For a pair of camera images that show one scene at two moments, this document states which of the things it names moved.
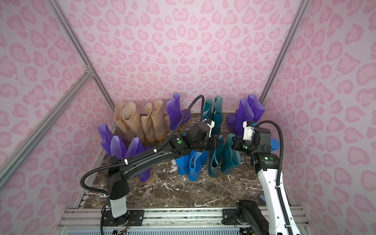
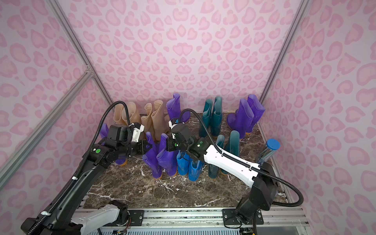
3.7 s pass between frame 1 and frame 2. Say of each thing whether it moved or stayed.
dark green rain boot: stayed
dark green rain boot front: stayed
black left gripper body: moved
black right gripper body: moved
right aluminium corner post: stayed
